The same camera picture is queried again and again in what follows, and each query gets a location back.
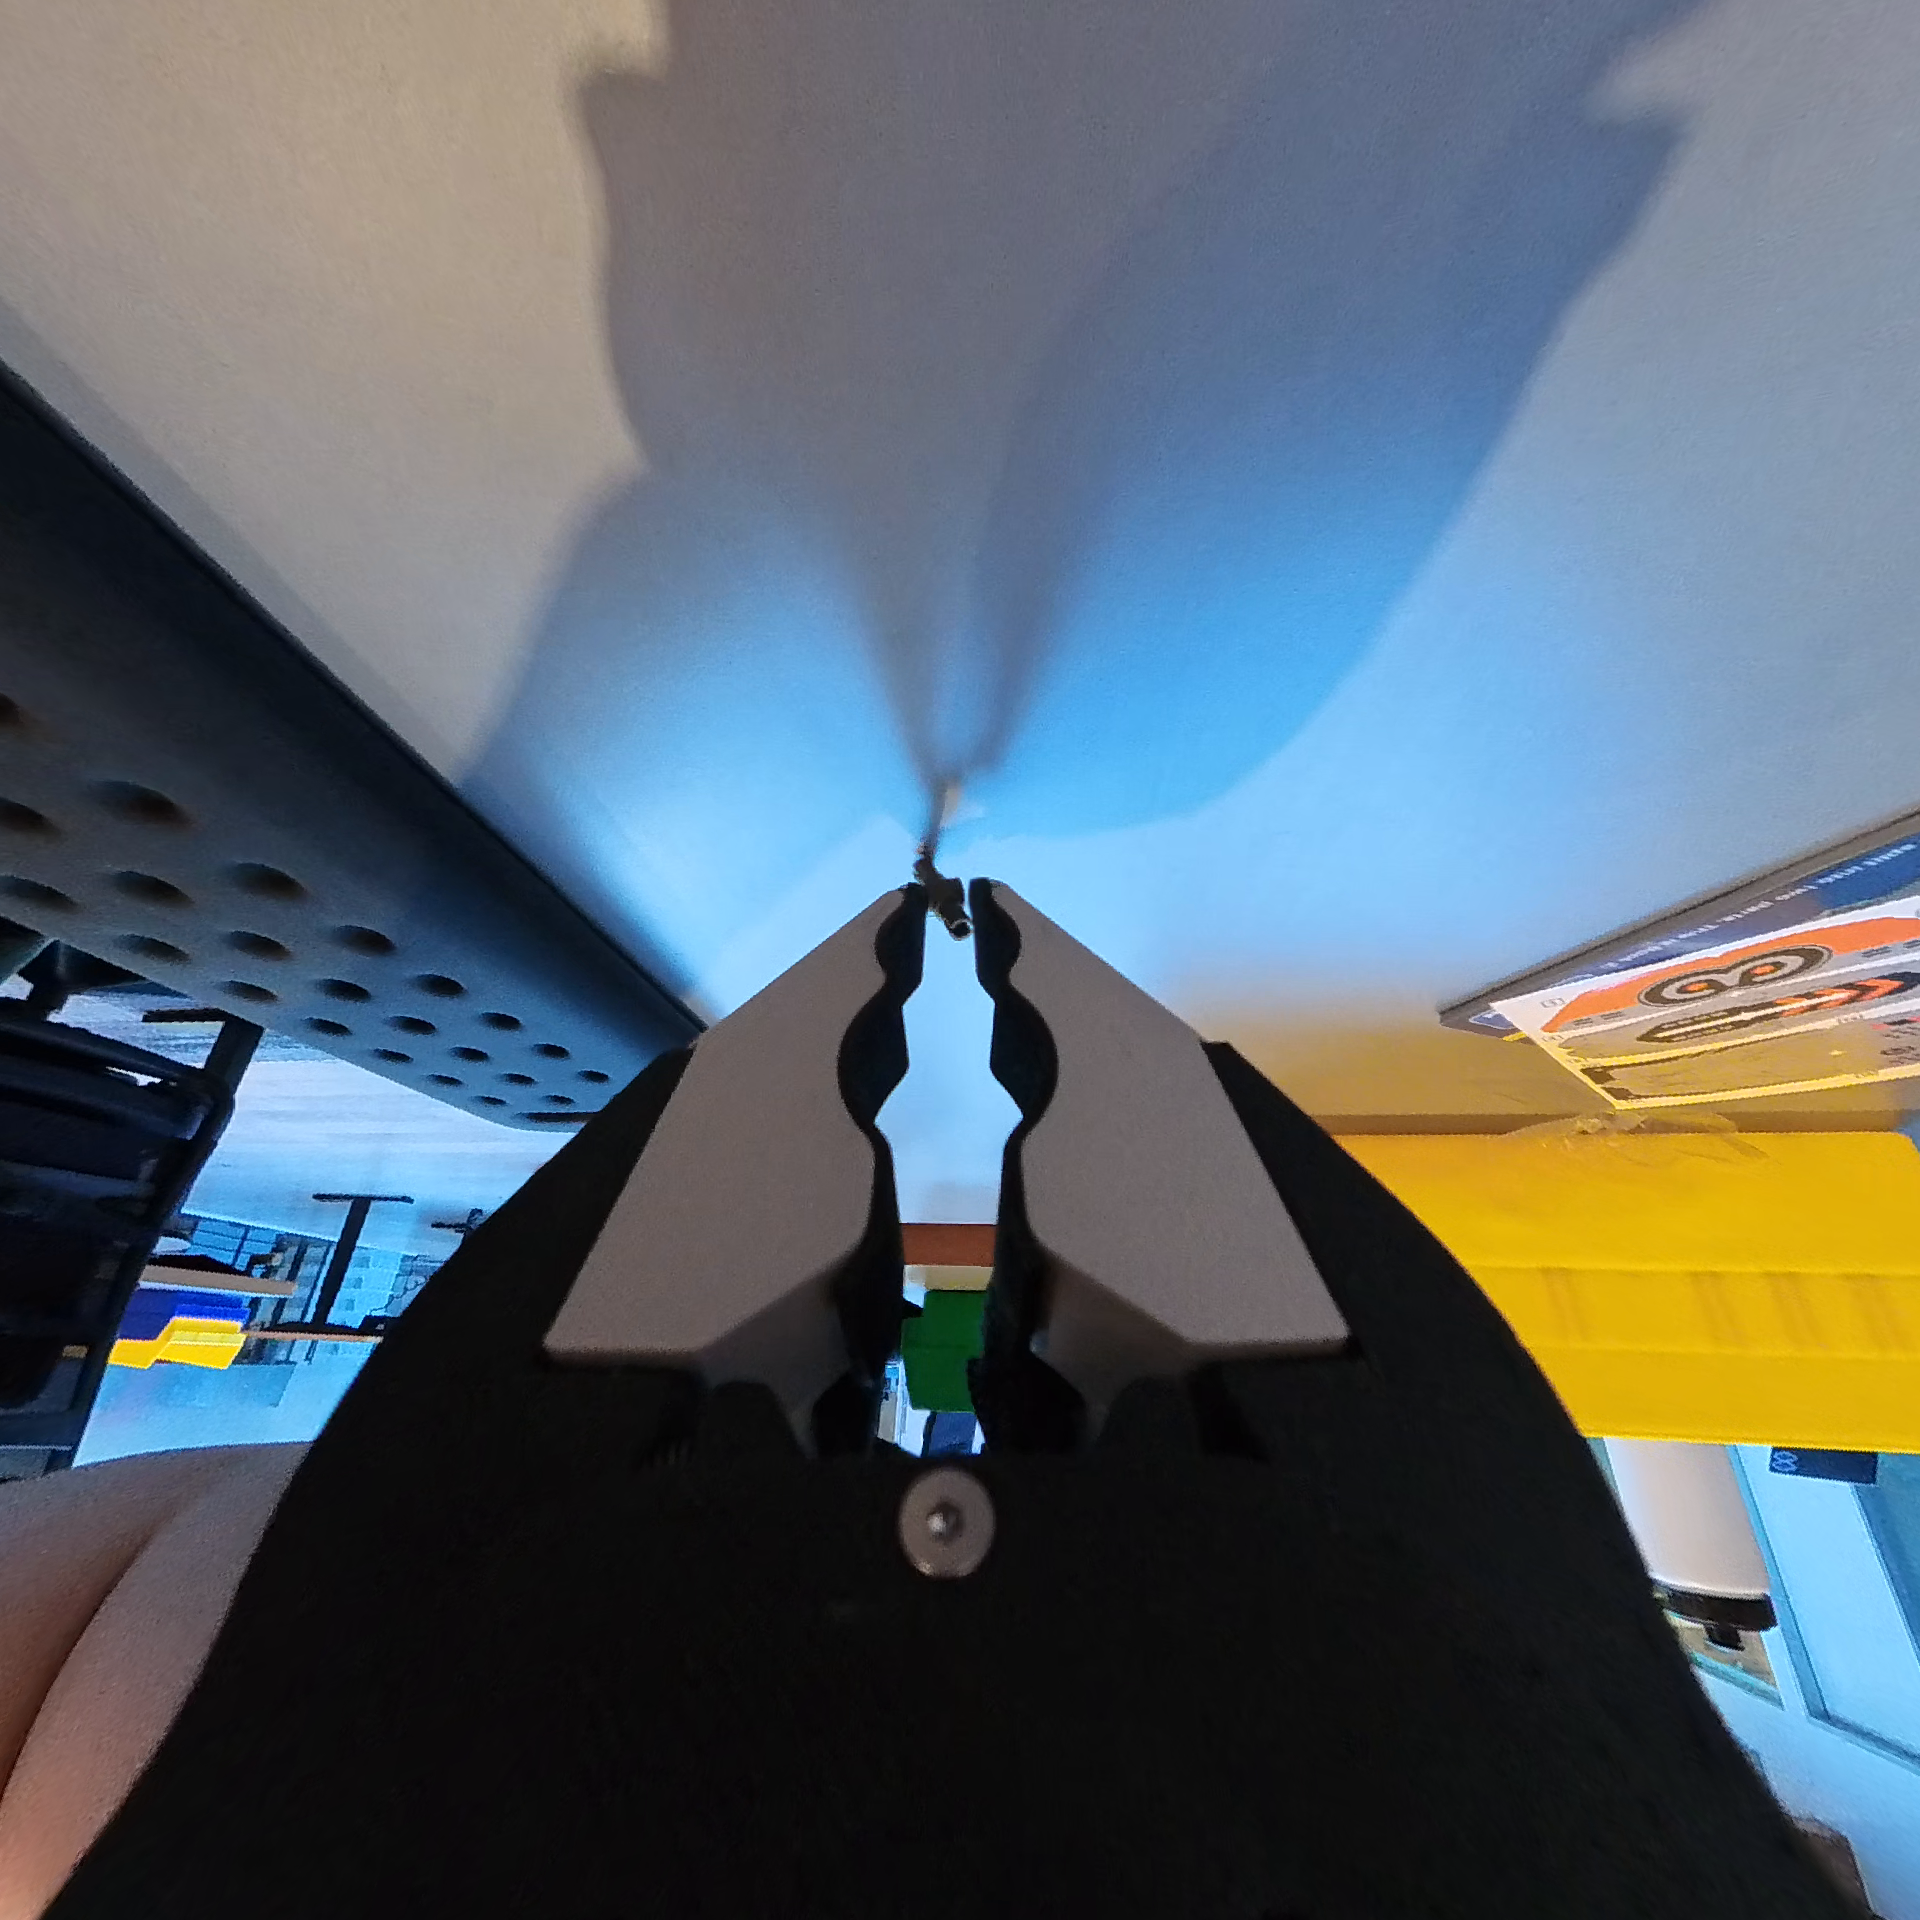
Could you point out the small yellow bin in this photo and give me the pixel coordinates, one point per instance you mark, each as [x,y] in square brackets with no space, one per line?
[181,1347]

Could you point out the colourful booklet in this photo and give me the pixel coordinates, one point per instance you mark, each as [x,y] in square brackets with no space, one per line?
[1861,879]

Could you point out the yellow plastic bin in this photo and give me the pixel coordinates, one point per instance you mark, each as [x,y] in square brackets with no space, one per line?
[1723,1366]
[1650,1200]

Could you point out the grey desk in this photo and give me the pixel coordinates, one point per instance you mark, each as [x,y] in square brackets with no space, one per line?
[376,299]

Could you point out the small grey toy pin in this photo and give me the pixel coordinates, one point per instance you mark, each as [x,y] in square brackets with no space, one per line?
[945,901]

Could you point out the background table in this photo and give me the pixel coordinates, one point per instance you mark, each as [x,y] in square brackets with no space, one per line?
[358,1253]

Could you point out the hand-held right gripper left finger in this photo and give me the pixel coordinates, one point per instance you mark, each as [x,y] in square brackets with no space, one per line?
[735,1185]

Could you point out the printed sticker sheet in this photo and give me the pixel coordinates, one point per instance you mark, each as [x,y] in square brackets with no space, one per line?
[1723,990]

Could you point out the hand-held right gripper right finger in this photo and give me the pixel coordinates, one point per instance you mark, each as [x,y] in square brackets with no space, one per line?
[1155,1185]

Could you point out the black office chair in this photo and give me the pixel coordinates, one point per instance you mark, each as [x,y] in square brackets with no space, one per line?
[90,1170]

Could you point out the dark perforated desk panel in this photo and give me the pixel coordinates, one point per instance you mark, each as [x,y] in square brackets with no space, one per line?
[224,781]

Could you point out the green board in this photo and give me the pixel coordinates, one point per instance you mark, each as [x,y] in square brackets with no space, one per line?
[945,1342]

